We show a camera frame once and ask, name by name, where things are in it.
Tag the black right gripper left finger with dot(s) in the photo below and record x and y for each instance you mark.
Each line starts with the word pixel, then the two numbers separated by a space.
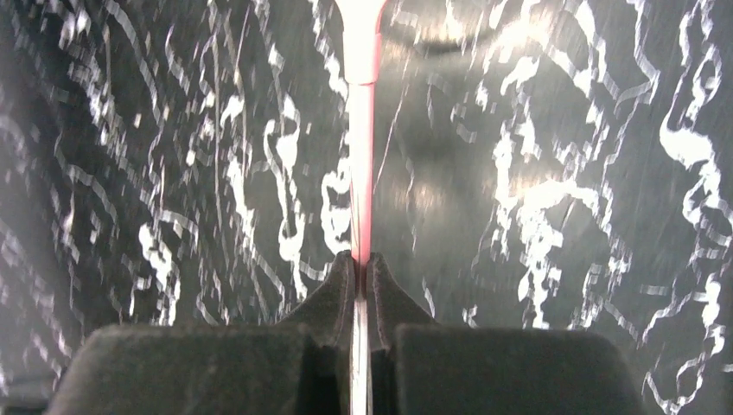
pixel 328 314

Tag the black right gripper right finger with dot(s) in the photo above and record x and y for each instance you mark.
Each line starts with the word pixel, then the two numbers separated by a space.
pixel 388 307

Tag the pink badminton racket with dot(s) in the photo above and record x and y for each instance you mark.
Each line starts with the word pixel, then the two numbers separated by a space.
pixel 361 53

